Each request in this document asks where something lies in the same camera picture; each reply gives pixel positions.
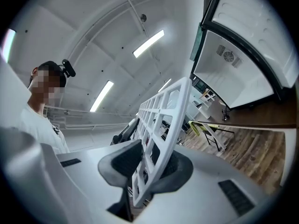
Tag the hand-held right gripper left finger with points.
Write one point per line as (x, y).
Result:
(122, 163)

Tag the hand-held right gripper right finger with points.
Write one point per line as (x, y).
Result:
(178, 174)

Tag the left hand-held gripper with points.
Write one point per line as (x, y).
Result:
(126, 132)

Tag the white grid fridge shelf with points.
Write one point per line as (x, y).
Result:
(163, 115)

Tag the black fridge with white interior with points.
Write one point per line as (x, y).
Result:
(233, 78)

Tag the long ceiling light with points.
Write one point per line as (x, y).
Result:
(148, 43)
(101, 96)
(8, 44)
(164, 85)

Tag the yellow-green cloth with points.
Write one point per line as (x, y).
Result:
(198, 126)

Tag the white folding chair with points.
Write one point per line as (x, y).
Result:
(213, 134)

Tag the white background cabinets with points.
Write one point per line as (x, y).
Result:
(203, 101)

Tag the person's white shirt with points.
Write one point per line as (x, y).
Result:
(39, 129)

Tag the person's head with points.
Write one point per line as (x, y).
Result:
(47, 80)

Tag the round ceiling detector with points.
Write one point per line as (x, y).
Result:
(143, 17)

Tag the white wall pipes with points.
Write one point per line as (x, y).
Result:
(93, 119)

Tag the black head-mounted camera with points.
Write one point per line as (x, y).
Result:
(69, 68)

